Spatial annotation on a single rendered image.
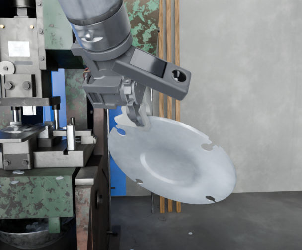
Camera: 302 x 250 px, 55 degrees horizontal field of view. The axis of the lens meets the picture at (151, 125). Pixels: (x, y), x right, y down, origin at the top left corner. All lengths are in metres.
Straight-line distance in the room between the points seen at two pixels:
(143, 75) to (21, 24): 0.81
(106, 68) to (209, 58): 2.01
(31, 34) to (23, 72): 0.13
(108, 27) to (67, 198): 0.74
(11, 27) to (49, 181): 0.55
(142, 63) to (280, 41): 2.28
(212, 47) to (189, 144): 1.93
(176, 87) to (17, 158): 0.78
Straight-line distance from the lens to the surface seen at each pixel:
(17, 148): 1.09
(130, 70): 0.41
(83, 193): 0.95
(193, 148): 0.55
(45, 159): 1.10
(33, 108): 1.22
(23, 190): 1.05
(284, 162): 2.77
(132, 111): 0.46
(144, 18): 0.84
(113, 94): 0.46
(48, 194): 1.04
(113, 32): 0.38
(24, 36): 1.16
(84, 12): 0.36
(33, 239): 1.22
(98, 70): 0.45
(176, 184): 0.68
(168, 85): 0.42
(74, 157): 1.08
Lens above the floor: 0.95
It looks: 8 degrees down
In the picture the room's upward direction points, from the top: straight up
